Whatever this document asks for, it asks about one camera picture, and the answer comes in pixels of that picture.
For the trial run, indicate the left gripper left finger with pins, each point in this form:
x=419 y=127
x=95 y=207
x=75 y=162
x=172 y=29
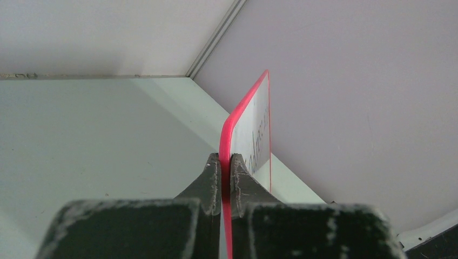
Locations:
x=187 y=226

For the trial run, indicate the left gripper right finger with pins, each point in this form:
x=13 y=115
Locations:
x=265 y=227

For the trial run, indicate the pink framed whiteboard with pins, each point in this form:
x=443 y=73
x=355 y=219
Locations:
x=247 y=131

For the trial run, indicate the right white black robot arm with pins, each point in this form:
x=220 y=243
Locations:
x=437 y=239

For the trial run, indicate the aluminium frame profile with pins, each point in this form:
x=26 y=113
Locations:
x=216 y=37

